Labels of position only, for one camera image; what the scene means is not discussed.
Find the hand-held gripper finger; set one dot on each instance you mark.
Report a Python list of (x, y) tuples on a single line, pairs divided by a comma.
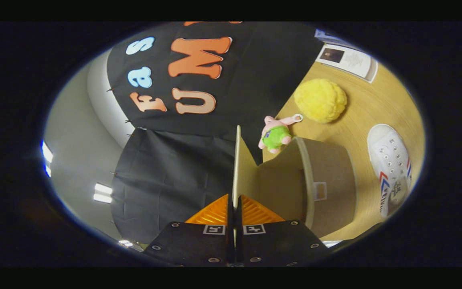
[(240, 245), (230, 247)]

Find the beige storage box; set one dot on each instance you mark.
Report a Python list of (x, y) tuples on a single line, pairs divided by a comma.
[(331, 168)]

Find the white striped canvas shoe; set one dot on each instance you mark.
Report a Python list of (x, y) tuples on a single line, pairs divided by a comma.
[(387, 156)]

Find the black backdrop cloth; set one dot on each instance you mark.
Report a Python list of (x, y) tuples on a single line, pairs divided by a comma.
[(167, 172)]

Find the ceiling light panel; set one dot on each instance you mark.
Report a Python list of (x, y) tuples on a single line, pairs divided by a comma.
[(102, 192), (47, 154), (126, 243)]

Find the pink and green plush toy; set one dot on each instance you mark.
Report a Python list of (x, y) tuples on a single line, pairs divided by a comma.
[(275, 136)]

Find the yellow plush ball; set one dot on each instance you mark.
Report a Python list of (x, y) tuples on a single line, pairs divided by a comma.
[(319, 100)]

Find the white book with dark photo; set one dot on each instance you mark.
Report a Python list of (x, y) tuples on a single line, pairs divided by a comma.
[(353, 62)]

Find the blue book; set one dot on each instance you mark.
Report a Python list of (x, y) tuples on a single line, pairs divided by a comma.
[(327, 37)]

